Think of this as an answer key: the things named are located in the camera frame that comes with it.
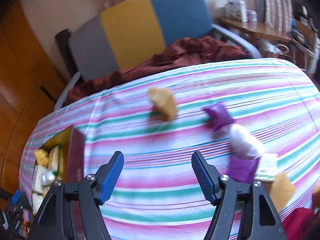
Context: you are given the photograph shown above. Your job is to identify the wooden wardrobe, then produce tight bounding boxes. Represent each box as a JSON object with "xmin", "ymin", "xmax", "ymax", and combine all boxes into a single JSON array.
[{"xmin": 0, "ymin": 0, "xmax": 68, "ymax": 198}]

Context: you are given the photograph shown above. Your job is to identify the yellow sponge block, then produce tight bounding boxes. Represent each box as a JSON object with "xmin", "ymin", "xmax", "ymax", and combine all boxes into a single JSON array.
[
  {"xmin": 270, "ymin": 172, "xmax": 295, "ymax": 212},
  {"xmin": 147, "ymin": 87, "xmax": 179, "ymax": 122}
]

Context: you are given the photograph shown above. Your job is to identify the person's red clothing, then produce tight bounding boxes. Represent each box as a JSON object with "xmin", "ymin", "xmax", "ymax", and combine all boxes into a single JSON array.
[{"xmin": 282, "ymin": 207, "xmax": 317, "ymax": 240}]

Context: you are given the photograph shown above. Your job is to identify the striped tablecloth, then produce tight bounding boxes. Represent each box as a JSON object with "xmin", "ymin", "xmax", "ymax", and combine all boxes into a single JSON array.
[{"xmin": 19, "ymin": 57, "xmax": 320, "ymax": 240}]

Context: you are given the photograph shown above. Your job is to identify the white boxes on desk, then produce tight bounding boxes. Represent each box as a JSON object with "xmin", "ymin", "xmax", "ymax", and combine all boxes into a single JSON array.
[{"xmin": 226, "ymin": 0, "xmax": 247, "ymax": 22}]

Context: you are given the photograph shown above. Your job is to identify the striped side curtain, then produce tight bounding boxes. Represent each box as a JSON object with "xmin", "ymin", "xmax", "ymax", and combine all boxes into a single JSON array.
[{"xmin": 260, "ymin": 0, "xmax": 293, "ymax": 33}]

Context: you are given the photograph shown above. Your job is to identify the purple snack packet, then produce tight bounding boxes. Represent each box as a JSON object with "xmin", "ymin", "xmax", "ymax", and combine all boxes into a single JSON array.
[
  {"xmin": 229, "ymin": 154, "xmax": 262, "ymax": 184},
  {"xmin": 202, "ymin": 102, "xmax": 235, "ymax": 133}
]

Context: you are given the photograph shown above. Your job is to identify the pink cup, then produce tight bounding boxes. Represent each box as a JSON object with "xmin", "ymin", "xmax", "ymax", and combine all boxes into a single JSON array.
[{"xmin": 246, "ymin": 9, "xmax": 258, "ymax": 22}]

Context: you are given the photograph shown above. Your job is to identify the wooden side desk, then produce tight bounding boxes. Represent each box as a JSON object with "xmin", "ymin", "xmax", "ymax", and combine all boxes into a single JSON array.
[{"xmin": 217, "ymin": 16, "xmax": 320, "ymax": 75}]

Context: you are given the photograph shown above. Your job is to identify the cracker packet green label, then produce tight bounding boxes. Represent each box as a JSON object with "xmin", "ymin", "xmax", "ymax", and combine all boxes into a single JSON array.
[
  {"xmin": 254, "ymin": 154, "xmax": 279, "ymax": 182},
  {"xmin": 49, "ymin": 145, "xmax": 63, "ymax": 174},
  {"xmin": 32, "ymin": 166, "xmax": 48, "ymax": 213}
]

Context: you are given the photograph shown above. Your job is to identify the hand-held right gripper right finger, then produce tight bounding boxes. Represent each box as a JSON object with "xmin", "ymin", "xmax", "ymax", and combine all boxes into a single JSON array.
[{"xmin": 191, "ymin": 151, "xmax": 287, "ymax": 240}]

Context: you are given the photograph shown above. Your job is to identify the gold square tin box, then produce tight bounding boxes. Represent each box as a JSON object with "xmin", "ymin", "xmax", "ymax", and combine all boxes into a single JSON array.
[{"xmin": 31, "ymin": 126, "xmax": 85, "ymax": 215}]

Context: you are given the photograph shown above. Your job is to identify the grey yellow blue chair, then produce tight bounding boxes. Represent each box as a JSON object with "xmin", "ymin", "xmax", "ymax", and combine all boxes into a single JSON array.
[{"xmin": 54, "ymin": 0, "xmax": 262, "ymax": 110}]

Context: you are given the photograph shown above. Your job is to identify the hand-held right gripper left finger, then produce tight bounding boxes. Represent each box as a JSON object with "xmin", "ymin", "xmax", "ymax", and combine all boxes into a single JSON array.
[{"xmin": 27, "ymin": 151, "xmax": 125, "ymax": 240}]

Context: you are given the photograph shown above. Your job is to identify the white plastic bag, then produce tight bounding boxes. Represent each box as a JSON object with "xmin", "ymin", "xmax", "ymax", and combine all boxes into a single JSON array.
[
  {"xmin": 41, "ymin": 171, "xmax": 57, "ymax": 187},
  {"xmin": 230, "ymin": 124, "xmax": 264, "ymax": 160}
]

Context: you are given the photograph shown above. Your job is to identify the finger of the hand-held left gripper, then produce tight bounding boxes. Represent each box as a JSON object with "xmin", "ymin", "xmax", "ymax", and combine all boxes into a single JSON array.
[{"xmin": 0, "ymin": 189, "xmax": 28, "ymax": 230}]

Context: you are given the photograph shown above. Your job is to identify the dark red cloth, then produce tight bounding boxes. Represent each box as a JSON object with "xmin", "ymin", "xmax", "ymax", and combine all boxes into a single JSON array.
[{"xmin": 66, "ymin": 35, "xmax": 249, "ymax": 105}]

